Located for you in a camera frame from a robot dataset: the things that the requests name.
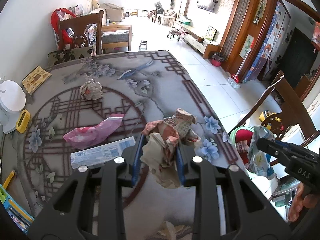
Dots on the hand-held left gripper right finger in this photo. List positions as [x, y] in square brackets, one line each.
[180, 167]

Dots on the yellow patterned book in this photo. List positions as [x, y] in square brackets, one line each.
[36, 78]

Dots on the white broom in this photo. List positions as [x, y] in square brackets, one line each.
[233, 82]

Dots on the wooden dining chair floral cushion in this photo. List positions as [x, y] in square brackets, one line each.
[82, 22]

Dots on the person's right hand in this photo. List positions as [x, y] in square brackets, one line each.
[296, 205]

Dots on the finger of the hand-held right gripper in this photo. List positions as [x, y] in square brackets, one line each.
[270, 147]
[292, 150]

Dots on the framed triangle picture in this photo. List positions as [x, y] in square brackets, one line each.
[211, 32]

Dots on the white round appliance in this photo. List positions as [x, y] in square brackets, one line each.
[11, 102]

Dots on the wall television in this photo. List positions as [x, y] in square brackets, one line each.
[206, 3]

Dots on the white blue toothpaste box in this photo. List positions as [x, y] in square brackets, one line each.
[100, 152]

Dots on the red bag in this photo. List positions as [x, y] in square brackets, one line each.
[56, 17]

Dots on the bamboo wall picture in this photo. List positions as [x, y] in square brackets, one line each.
[247, 46]

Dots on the newspaper ball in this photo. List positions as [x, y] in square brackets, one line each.
[91, 90]
[165, 142]

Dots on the small black stool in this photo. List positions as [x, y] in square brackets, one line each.
[143, 45]

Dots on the blue green yellow toy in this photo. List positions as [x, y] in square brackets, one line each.
[12, 205]

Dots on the rolling stool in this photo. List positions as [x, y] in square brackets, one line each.
[175, 33]

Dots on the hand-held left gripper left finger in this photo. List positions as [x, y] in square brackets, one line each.
[137, 165]

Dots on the hanging scroll picture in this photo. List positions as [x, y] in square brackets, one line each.
[261, 5]

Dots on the red trash bin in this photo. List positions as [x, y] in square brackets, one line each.
[217, 60]
[235, 135]

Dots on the wooden coffee table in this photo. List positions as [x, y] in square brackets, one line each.
[165, 19]

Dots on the wooden bench sofa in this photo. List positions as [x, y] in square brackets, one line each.
[117, 38]

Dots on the plush toy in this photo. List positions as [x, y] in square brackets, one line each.
[96, 2]

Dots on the yellow tape holder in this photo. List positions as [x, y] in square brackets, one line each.
[20, 127]

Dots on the floral printed tablecloth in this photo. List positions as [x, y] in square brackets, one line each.
[160, 80]

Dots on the blue cartoon panel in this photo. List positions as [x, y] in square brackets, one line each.
[270, 37]

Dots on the dark wooden chair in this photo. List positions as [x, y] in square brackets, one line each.
[287, 102]

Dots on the pink plastic bag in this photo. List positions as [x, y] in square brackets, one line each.
[93, 132]

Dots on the low television cabinet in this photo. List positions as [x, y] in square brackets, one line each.
[195, 37]

